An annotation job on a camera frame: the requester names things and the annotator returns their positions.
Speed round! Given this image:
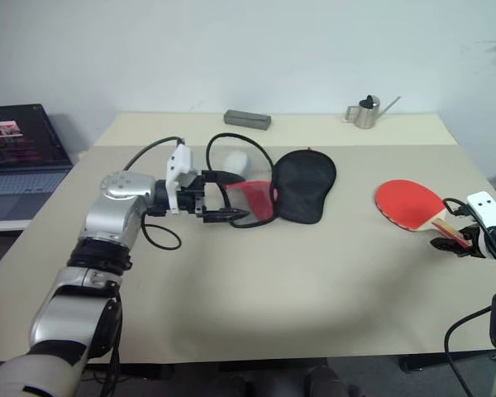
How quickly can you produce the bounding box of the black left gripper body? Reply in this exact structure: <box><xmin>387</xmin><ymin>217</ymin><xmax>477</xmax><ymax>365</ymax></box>
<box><xmin>176</xmin><ymin>168</ymin><xmax>212</xmax><ymax>224</ymax></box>

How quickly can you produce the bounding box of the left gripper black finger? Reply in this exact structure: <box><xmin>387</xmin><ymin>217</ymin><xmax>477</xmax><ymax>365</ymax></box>
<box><xmin>202</xmin><ymin>169</ymin><xmax>247</xmax><ymax>186</ymax></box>
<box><xmin>200</xmin><ymin>208</ymin><xmax>252</xmax><ymax>225</ymax></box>

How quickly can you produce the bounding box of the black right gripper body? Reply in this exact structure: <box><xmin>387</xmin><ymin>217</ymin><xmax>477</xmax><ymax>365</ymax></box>
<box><xmin>462</xmin><ymin>226</ymin><xmax>488</xmax><ymax>260</ymax></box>

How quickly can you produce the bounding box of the white fluffy ball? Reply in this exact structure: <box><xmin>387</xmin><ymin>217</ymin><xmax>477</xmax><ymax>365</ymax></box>
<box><xmin>222</xmin><ymin>151</ymin><xmax>251</xmax><ymax>177</ymax></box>

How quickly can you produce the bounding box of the red table tennis paddle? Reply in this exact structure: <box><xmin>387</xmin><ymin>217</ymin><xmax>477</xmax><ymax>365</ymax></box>
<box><xmin>374</xmin><ymin>179</ymin><xmax>469</xmax><ymax>246</ymax></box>

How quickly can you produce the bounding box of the red and black paddle case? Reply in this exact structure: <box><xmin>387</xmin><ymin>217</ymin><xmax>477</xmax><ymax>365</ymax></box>
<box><xmin>205</xmin><ymin>132</ymin><xmax>338</xmax><ymax>229</ymax></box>

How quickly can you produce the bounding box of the grey oblong pouch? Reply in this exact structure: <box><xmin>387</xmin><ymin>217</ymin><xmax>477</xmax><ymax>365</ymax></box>
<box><xmin>223</xmin><ymin>109</ymin><xmax>273</xmax><ymax>132</ymax></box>

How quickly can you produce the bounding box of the beige table mat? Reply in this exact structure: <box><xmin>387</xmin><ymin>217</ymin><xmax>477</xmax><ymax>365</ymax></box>
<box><xmin>0</xmin><ymin>144</ymin><xmax>496</xmax><ymax>366</ymax></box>

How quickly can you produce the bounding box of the small metal watering can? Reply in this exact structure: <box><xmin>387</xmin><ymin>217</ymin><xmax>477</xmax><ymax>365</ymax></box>
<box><xmin>345</xmin><ymin>93</ymin><xmax>402</xmax><ymax>130</ymax></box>

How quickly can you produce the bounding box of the open grey laptop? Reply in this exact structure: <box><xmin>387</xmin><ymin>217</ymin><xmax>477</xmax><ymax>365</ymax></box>
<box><xmin>0</xmin><ymin>103</ymin><xmax>74</xmax><ymax>222</ymax></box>

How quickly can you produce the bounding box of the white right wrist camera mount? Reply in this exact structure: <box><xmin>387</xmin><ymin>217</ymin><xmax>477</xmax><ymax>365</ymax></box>
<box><xmin>466</xmin><ymin>191</ymin><xmax>496</xmax><ymax>228</ymax></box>

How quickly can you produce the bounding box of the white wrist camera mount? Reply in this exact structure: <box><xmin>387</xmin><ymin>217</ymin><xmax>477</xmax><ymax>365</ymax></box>
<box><xmin>164</xmin><ymin>142</ymin><xmax>200</xmax><ymax>215</ymax></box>
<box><xmin>466</xmin><ymin>191</ymin><xmax>496</xmax><ymax>228</ymax></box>

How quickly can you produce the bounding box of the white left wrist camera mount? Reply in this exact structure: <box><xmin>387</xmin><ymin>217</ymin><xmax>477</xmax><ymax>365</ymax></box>
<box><xmin>164</xmin><ymin>142</ymin><xmax>200</xmax><ymax>215</ymax></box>

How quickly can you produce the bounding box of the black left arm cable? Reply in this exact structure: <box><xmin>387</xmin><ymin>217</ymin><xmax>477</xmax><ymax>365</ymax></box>
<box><xmin>122</xmin><ymin>135</ymin><xmax>188</xmax><ymax>251</ymax></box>

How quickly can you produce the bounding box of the black table frame bar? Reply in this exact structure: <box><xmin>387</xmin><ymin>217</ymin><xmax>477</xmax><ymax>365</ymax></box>
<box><xmin>218</xmin><ymin>361</ymin><xmax>330</xmax><ymax>374</ymax></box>

